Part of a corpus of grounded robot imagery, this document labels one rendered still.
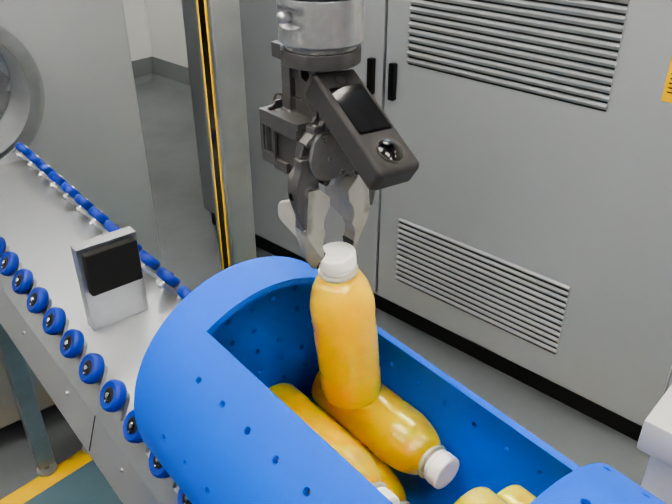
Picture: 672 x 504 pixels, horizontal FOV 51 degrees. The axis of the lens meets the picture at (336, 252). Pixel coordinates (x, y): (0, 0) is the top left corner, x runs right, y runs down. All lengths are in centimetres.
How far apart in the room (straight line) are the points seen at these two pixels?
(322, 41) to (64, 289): 88
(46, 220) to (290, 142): 102
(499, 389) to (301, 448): 194
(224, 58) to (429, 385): 76
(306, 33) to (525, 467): 47
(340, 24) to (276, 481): 38
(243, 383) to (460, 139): 166
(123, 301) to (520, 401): 158
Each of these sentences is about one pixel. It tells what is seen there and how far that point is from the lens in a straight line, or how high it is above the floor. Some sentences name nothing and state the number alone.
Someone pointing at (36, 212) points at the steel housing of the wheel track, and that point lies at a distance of 166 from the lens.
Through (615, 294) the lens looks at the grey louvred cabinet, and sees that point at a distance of 216.
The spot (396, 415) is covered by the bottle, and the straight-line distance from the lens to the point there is 79.
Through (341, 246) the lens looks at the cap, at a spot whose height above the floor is 128.
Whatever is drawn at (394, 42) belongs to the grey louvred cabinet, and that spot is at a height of 107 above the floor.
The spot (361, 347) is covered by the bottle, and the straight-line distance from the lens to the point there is 74.
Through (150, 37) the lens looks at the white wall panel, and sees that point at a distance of 574.
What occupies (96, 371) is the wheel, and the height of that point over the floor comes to 97.
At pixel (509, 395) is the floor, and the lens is 249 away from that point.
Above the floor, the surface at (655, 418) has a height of 115.
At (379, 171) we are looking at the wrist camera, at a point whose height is 140.
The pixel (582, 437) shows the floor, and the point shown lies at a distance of 241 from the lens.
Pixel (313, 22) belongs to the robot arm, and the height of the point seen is 150.
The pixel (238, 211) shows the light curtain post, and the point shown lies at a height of 97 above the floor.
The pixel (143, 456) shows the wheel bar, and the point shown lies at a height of 93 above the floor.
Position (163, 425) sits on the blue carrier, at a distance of 74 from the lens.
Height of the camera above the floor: 164
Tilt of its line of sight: 31 degrees down
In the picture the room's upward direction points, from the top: straight up
